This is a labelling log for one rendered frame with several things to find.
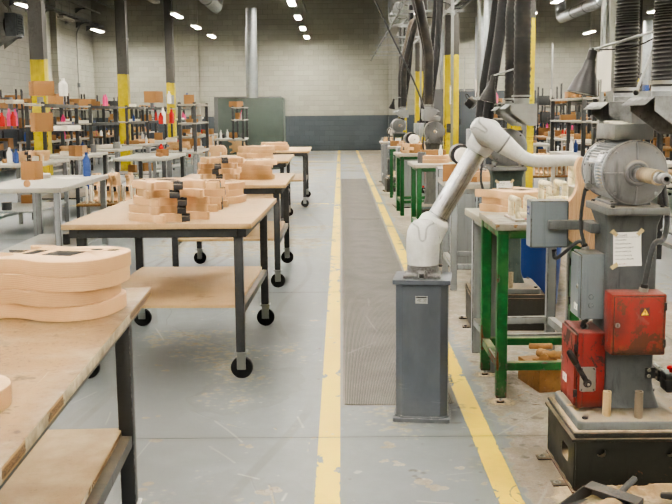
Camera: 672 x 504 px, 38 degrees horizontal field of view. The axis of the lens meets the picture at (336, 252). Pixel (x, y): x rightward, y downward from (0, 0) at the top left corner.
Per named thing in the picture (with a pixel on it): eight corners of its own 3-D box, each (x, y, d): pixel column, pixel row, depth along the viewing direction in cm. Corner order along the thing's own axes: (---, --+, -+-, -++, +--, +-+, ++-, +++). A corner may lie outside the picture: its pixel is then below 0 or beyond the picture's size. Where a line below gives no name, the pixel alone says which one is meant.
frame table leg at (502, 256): (506, 403, 507) (509, 230, 494) (495, 404, 507) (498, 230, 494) (504, 400, 512) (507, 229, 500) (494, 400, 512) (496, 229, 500)
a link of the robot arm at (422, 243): (405, 266, 473) (405, 221, 470) (407, 261, 491) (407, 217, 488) (439, 267, 471) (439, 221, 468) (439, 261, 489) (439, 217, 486)
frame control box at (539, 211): (588, 266, 402) (590, 203, 398) (536, 266, 402) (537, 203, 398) (574, 257, 426) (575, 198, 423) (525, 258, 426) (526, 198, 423)
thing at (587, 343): (603, 408, 394) (606, 318, 389) (572, 408, 394) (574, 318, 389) (588, 390, 419) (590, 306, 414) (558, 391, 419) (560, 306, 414)
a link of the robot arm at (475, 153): (401, 247, 491) (403, 242, 512) (429, 264, 490) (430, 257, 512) (481, 112, 477) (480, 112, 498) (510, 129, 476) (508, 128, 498)
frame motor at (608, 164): (669, 206, 382) (671, 140, 378) (599, 207, 382) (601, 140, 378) (637, 198, 422) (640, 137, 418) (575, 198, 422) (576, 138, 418)
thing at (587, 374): (597, 393, 391) (598, 350, 388) (566, 393, 391) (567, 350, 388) (595, 391, 394) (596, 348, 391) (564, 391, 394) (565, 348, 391)
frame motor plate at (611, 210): (670, 215, 378) (671, 205, 377) (608, 216, 378) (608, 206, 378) (642, 206, 414) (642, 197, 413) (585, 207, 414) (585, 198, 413)
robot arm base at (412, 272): (402, 280, 469) (402, 268, 469) (405, 272, 491) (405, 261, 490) (440, 280, 467) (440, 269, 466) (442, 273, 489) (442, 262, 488)
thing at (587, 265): (602, 319, 394) (606, 183, 387) (576, 320, 395) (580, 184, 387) (593, 312, 409) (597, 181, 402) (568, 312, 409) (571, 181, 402)
